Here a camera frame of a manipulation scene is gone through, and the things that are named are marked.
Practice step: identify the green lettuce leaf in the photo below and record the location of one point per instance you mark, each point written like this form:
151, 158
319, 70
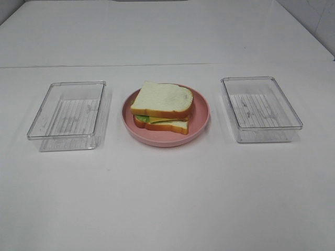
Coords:
144, 119

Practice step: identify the yellow cheese slice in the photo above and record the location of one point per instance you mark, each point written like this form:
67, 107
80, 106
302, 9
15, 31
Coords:
157, 119

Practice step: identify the bread slice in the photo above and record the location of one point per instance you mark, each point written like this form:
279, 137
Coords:
173, 126
162, 100

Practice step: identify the clear left plastic tray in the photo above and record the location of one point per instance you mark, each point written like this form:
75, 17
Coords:
72, 116

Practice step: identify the clear plastic tray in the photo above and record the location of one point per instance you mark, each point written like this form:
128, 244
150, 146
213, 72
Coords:
72, 116
259, 111

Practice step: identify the pink round plate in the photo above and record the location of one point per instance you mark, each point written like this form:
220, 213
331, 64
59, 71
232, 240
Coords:
198, 121

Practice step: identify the clear right plastic tray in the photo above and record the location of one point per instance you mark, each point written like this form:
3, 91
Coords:
259, 111

